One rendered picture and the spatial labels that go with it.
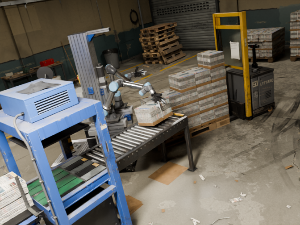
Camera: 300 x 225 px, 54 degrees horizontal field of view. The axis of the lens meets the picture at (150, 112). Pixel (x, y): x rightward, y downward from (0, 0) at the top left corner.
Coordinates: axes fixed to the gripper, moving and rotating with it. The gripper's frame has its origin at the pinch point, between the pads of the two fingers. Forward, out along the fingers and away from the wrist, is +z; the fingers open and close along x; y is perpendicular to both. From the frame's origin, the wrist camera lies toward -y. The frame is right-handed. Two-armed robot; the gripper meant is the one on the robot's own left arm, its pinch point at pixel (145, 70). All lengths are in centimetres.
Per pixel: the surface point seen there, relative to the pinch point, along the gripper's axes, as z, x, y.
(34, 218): -180, 230, 13
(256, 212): 26, 250, 91
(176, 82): 39, 33, 21
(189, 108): 50, 48, 64
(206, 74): 90, 37, 19
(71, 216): -152, 233, 23
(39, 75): -149, 116, -67
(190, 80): 59, 40, 20
